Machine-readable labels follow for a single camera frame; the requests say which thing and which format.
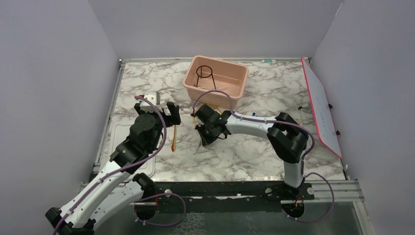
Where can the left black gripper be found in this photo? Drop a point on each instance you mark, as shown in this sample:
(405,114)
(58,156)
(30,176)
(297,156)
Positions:
(173,119)

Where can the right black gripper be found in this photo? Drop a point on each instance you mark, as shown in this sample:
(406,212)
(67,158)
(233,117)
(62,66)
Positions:
(205,140)

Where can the yellow rubber tube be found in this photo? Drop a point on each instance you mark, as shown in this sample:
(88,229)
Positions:
(207,115)

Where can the pink plastic bin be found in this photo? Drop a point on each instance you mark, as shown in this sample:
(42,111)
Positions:
(234,75)

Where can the black wire tripod stand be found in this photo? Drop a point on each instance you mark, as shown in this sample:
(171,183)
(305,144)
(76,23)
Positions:
(202,75)

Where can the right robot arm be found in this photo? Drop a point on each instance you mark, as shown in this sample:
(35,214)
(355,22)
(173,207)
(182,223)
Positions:
(288,140)

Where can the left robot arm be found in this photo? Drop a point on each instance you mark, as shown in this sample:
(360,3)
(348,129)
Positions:
(102,197)

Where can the red yellow green spoon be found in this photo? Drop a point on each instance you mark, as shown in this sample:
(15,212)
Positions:
(173,146)

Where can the white plastic tray lid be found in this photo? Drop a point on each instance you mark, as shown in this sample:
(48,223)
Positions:
(120,148)

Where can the green white marker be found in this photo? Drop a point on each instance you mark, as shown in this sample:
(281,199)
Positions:
(268,61)

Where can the pink framed whiteboard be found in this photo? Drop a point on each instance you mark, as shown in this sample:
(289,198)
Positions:
(321,111)

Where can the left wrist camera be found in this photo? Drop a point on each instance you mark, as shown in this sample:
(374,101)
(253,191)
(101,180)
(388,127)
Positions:
(153,97)

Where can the black base frame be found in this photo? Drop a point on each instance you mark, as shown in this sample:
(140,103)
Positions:
(204,197)

